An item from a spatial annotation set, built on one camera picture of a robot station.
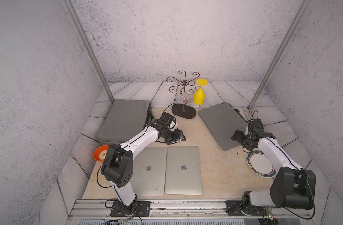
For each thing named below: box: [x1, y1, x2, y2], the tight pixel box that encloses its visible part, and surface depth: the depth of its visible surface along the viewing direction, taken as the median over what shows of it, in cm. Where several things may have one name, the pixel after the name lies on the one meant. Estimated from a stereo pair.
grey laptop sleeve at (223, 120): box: [198, 102, 248, 152], surface depth 114 cm
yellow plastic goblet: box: [193, 78, 209, 105], surface depth 97 cm
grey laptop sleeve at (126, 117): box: [97, 98, 150, 143], surface depth 111 cm
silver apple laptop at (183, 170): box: [164, 145, 203, 196], surface depth 87 cm
